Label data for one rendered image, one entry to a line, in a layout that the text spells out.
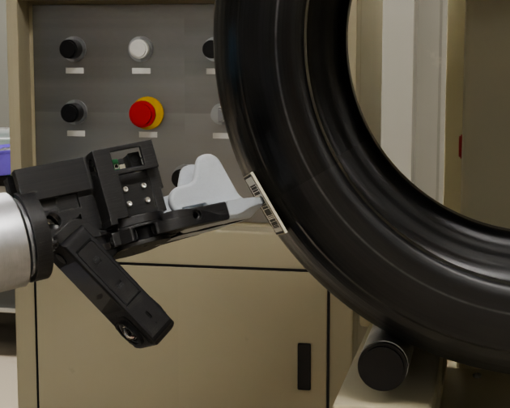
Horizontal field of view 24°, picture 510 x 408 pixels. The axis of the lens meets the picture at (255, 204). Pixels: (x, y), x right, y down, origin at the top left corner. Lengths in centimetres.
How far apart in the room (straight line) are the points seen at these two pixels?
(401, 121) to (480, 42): 340
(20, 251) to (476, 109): 66
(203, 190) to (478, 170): 50
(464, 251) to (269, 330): 61
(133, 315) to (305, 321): 90
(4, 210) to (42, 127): 103
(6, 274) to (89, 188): 10
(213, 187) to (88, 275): 13
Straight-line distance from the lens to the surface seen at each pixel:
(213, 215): 95
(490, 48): 139
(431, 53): 489
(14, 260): 90
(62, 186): 94
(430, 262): 99
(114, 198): 93
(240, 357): 184
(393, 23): 477
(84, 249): 93
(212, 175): 98
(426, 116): 490
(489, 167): 139
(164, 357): 187
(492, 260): 128
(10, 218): 90
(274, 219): 101
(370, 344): 106
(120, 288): 93
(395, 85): 478
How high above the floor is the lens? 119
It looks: 8 degrees down
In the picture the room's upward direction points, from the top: straight up
